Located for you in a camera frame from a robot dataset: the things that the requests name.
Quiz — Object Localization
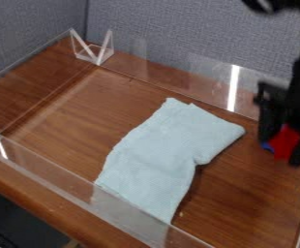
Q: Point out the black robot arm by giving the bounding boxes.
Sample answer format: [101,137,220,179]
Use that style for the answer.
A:
[242,0,300,167]

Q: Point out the light blue cloth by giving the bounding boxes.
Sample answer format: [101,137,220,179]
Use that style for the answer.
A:
[95,98,244,223]

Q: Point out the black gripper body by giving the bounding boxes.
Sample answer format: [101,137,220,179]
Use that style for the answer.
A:
[254,81,300,125]

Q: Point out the red star-profile block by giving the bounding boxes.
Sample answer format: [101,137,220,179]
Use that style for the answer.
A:
[268,123,296,162]

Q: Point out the clear acrylic corner bracket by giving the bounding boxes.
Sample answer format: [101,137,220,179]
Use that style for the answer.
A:
[69,29,115,66]

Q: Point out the blue star-shaped block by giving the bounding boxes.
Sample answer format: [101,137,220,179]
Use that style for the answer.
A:
[262,142,275,153]

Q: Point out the clear acrylic enclosure walls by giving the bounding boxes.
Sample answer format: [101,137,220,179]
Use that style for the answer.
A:
[0,31,300,248]

